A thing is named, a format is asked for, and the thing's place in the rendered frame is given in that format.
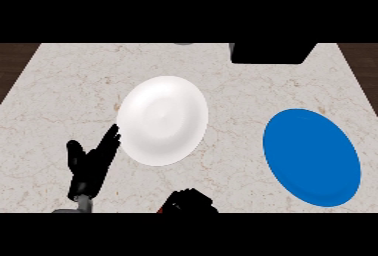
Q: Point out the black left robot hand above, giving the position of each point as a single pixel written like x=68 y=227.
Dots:
x=88 y=166

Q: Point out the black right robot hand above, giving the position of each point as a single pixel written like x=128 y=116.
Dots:
x=190 y=202

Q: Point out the red bell pepper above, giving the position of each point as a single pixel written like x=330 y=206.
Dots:
x=159 y=210

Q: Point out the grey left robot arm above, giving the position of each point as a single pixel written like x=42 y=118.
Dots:
x=82 y=204

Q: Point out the white plate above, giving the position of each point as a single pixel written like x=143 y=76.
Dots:
x=162 y=120

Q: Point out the blue plate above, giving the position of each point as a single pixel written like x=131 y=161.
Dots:
x=310 y=156

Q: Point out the grey round object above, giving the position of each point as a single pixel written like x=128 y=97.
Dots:
x=183 y=43

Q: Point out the black appliance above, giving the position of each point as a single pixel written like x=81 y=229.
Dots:
x=267 y=52

